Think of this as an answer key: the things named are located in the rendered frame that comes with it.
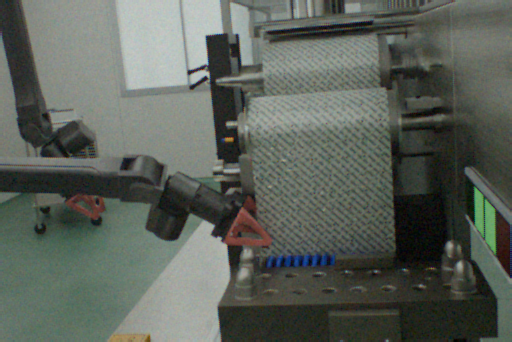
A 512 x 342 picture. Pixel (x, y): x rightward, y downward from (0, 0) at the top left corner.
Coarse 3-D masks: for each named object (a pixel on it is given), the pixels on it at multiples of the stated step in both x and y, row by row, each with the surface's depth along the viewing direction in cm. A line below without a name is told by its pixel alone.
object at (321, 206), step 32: (320, 160) 106; (352, 160) 105; (384, 160) 104; (256, 192) 109; (288, 192) 108; (320, 192) 107; (352, 192) 106; (384, 192) 105; (288, 224) 109; (320, 224) 108; (352, 224) 107; (384, 224) 106
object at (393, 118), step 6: (390, 90) 108; (390, 96) 105; (390, 102) 104; (390, 108) 104; (396, 108) 104; (390, 114) 103; (396, 114) 103; (390, 120) 103; (396, 120) 103; (390, 126) 103; (396, 126) 103; (390, 132) 104; (396, 132) 104; (390, 138) 104; (396, 138) 104; (246, 144) 108; (390, 144) 105; (396, 144) 105; (246, 150) 108; (390, 150) 106; (396, 150) 106
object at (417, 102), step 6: (426, 96) 109; (408, 102) 105; (414, 102) 105; (420, 102) 105; (426, 102) 105; (432, 102) 105; (438, 102) 105; (408, 108) 106; (414, 108) 105; (420, 108) 105
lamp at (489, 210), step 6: (486, 204) 69; (486, 210) 70; (492, 210) 67; (486, 216) 70; (492, 216) 67; (486, 222) 70; (492, 222) 67; (486, 228) 70; (492, 228) 67; (486, 234) 70; (492, 234) 67; (486, 240) 71; (492, 240) 67; (492, 246) 68
